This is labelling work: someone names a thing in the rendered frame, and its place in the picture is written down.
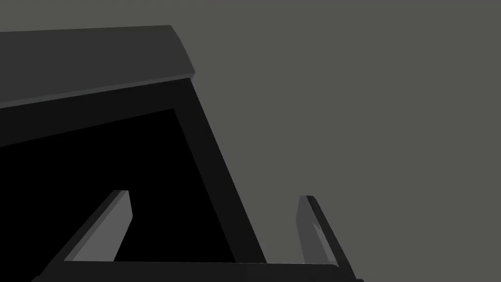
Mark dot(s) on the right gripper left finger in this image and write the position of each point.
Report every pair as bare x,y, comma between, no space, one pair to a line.
107,231

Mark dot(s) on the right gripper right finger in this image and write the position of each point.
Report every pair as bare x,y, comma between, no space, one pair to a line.
316,235

